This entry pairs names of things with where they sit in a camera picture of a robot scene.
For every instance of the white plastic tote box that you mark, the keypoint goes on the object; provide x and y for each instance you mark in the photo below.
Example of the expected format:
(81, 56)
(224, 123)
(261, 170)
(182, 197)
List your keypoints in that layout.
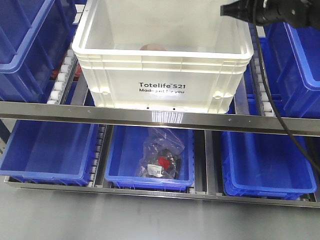
(205, 59)

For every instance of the blue bin lower left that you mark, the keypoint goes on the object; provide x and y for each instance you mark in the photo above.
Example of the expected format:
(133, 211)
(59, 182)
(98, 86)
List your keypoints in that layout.
(48, 152)

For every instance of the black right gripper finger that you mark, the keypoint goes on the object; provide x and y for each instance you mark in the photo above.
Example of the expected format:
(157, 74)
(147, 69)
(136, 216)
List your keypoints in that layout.
(230, 10)

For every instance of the grey metal shelf frame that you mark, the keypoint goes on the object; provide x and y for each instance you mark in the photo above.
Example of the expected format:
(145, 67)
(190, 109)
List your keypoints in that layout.
(77, 106)

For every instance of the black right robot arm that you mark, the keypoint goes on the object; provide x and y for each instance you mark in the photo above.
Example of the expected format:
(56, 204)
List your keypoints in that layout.
(296, 13)

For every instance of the blue plastic bin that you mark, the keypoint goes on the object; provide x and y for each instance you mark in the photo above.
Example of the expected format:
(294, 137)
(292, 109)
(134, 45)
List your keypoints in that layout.
(264, 165)
(292, 62)

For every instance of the blue bin lower middle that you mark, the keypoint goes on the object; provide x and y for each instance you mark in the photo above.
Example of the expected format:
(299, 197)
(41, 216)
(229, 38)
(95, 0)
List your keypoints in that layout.
(125, 151)

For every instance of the white roller track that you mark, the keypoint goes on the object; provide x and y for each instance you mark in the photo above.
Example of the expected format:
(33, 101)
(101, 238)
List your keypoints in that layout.
(264, 106)
(63, 77)

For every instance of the white roller track left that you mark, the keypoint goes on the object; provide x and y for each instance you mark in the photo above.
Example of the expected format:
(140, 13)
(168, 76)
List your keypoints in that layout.
(63, 77)

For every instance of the clear bag of parts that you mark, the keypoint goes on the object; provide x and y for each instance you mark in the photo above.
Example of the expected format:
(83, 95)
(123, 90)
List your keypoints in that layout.
(161, 155)

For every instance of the white roller track right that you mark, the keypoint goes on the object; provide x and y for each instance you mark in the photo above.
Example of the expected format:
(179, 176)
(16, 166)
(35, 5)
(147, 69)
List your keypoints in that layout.
(264, 106)

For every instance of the pink plush ball yellow trim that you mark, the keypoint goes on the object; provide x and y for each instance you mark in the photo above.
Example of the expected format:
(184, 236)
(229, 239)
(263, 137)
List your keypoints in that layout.
(152, 47)

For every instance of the blue bin upper left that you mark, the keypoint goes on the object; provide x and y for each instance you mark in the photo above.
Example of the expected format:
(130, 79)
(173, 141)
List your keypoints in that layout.
(34, 36)

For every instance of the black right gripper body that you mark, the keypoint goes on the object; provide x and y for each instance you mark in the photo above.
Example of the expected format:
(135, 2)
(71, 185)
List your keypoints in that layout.
(244, 11)

